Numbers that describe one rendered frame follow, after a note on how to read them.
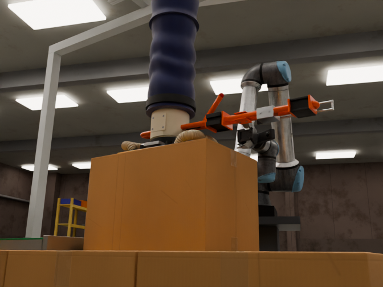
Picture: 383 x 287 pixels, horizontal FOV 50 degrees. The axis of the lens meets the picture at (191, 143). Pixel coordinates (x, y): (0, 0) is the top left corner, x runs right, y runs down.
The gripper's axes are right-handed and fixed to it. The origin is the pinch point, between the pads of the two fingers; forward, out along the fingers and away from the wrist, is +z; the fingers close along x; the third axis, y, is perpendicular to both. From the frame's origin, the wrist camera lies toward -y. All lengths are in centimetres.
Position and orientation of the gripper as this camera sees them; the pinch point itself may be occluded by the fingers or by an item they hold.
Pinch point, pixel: (242, 130)
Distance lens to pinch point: 177.6
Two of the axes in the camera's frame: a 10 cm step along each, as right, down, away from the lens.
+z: -5.5, -2.4, -8.0
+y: -8.3, 1.4, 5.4
